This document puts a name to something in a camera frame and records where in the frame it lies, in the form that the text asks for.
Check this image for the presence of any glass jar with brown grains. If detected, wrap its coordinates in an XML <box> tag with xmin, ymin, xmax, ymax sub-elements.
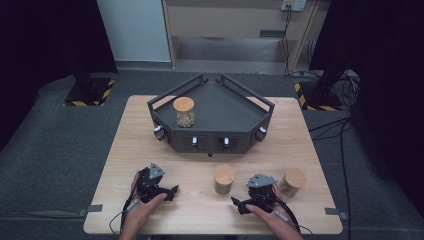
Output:
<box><xmin>278</xmin><ymin>167</ymin><xmax>308</xmax><ymax>198</ymax></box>

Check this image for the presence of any left hand-held gripper cable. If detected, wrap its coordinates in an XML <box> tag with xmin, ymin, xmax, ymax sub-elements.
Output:
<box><xmin>108</xmin><ymin>171</ymin><xmax>141</xmax><ymax>236</ymax></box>

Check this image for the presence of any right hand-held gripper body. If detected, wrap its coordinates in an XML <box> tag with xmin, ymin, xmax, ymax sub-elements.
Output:
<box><xmin>245</xmin><ymin>172</ymin><xmax>279</xmax><ymax>214</ymax></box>

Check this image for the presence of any white panel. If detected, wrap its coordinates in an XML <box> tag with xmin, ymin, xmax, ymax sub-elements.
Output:
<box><xmin>96</xmin><ymin>0</ymin><xmax>172</xmax><ymax>64</ymax></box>

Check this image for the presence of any glass jar with pale beans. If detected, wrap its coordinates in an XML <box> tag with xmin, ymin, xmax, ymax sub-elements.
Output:
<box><xmin>172</xmin><ymin>96</ymin><xmax>196</xmax><ymax>129</ymax></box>

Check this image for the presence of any black socket cable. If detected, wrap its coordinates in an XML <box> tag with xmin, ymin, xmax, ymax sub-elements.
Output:
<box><xmin>280</xmin><ymin>7</ymin><xmax>294</xmax><ymax>76</ymax></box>

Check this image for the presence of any person's left hand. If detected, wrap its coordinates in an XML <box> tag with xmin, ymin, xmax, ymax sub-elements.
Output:
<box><xmin>120</xmin><ymin>170</ymin><xmax>168</xmax><ymax>234</ymax></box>

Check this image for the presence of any black corner shelf rack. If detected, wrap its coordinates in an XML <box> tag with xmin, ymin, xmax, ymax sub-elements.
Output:
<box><xmin>147</xmin><ymin>73</ymin><xmax>276</xmax><ymax>158</ymax></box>

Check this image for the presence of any right hand-held gripper cable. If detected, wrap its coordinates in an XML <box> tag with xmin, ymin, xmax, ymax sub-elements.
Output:
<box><xmin>266</xmin><ymin>195</ymin><xmax>314</xmax><ymax>236</ymax></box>

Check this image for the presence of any black floor cable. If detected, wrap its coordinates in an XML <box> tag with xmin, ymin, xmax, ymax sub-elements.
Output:
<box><xmin>308</xmin><ymin>116</ymin><xmax>354</xmax><ymax>240</ymax></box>

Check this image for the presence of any hand-held gripper cable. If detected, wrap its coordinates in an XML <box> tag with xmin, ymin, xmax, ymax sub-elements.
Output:
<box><xmin>108</xmin><ymin>171</ymin><xmax>141</xmax><ymax>236</ymax></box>
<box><xmin>266</xmin><ymin>195</ymin><xmax>314</xmax><ymax>236</ymax></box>

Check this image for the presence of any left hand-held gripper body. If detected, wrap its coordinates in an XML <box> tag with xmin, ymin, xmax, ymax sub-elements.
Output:
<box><xmin>136</xmin><ymin>161</ymin><xmax>168</xmax><ymax>204</ymax></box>

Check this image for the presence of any person's right hand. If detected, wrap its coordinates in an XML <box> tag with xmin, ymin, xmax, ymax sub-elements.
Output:
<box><xmin>244</xmin><ymin>183</ymin><xmax>301</xmax><ymax>235</ymax></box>

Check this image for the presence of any black curtain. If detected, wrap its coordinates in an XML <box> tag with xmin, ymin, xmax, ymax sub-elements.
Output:
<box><xmin>0</xmin><ymin>0</ymin><xmax>119</xmax><ymax>152</ymax></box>
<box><xmin>309</xmin><ymin>0</ymin><xmax>424</xmax><ymax>218</ymax></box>

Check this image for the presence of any glass jar with green beans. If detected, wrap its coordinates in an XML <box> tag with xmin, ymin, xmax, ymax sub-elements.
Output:
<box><xmin>213</xmin><ymin>164</ymin><xmax>236</xmax><ymax>196</ymax></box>

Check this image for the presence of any black stand with striped base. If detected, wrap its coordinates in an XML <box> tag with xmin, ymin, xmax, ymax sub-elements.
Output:
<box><xmin>293</xmin><ymin>64</ymin><xmax>345</xmax><ymax>112</ymax></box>
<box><xmin>63</xmin><ymin>63</ymin><xmax>116</xmax><ymax>107</ymax></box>

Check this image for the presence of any grey tape strip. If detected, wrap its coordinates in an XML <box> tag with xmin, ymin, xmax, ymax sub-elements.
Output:
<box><xmin>324</xmin><ymin>207</ymin><xmax>350</xmax><ymax>222</ymax></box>
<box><xmin>77</xmin><ymin>204</ymin><xmax>104</xmax><ymax>218</ymax></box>

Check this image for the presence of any tangled cable bundle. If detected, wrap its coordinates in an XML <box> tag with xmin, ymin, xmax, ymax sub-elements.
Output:
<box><xmin>334</xmin><ymin>69</ymin><xmax>362</xmax><ymax>108</ymax></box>

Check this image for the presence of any white wall socket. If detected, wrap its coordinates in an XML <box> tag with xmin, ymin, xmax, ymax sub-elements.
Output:
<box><xmin>280</xmin><ymin>0</ymin><xmax>307</xmax><ymax>12</ymax></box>

